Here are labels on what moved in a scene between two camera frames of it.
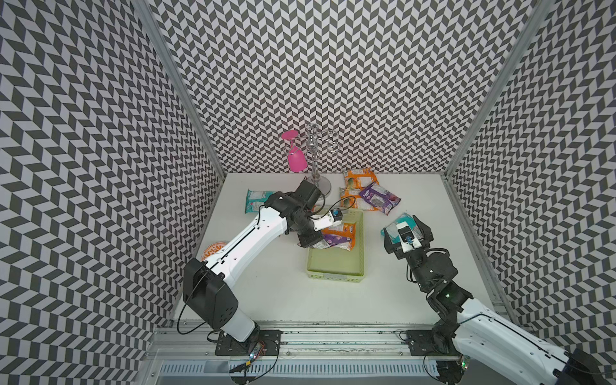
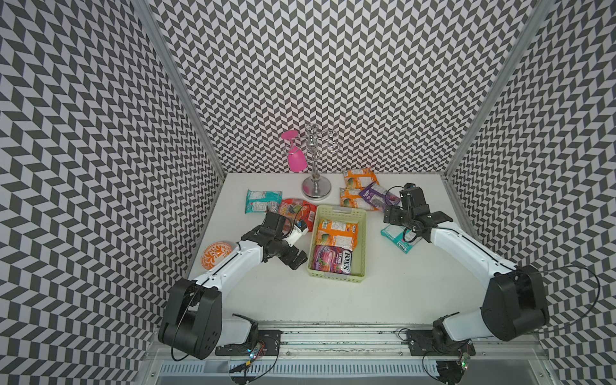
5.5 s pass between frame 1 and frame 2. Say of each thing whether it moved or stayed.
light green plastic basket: stayed
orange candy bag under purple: stayed
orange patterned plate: stayed
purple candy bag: stayed
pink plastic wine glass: stayed
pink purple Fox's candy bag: moved
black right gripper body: moved
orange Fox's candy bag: stayed
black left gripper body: moved
